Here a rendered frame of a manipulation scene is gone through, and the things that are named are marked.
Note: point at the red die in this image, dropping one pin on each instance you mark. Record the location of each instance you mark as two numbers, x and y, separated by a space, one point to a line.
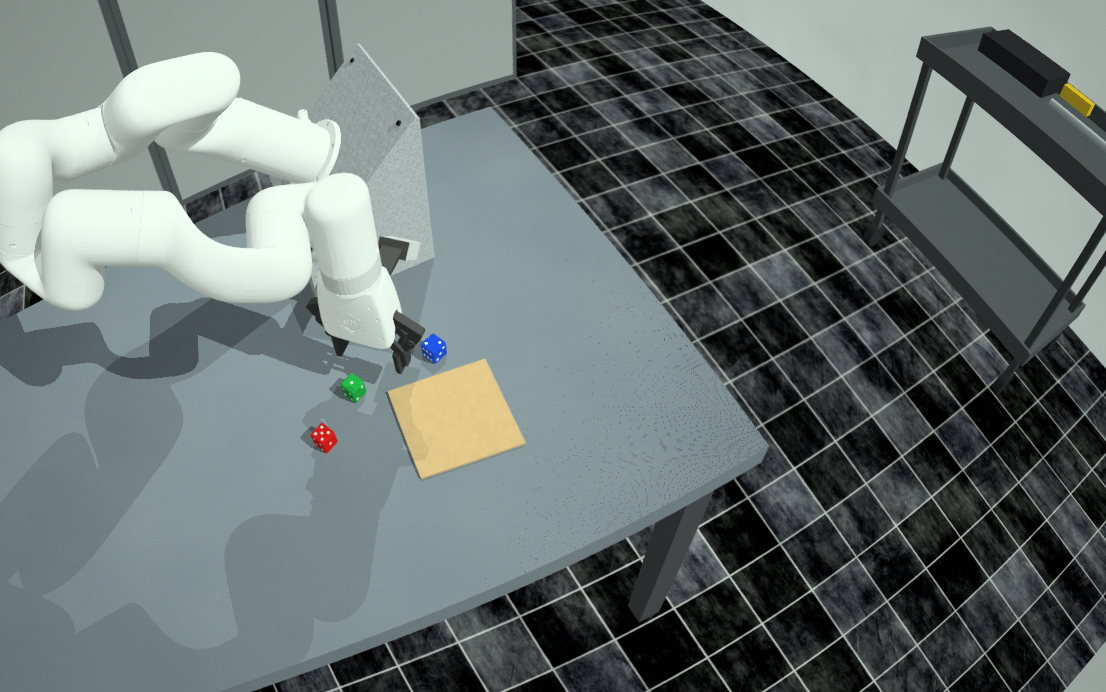
324 438

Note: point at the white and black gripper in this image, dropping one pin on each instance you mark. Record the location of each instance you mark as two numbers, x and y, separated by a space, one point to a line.
370 318

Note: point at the green die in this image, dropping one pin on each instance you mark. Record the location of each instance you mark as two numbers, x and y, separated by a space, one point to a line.
353 387

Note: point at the tan flat mat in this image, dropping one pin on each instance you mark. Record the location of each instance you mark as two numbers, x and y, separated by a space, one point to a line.
455 418

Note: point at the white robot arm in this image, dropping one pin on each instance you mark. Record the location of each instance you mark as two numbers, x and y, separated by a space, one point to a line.
82 231

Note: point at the blue die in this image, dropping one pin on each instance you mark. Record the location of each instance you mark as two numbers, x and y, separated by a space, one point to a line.
434 348

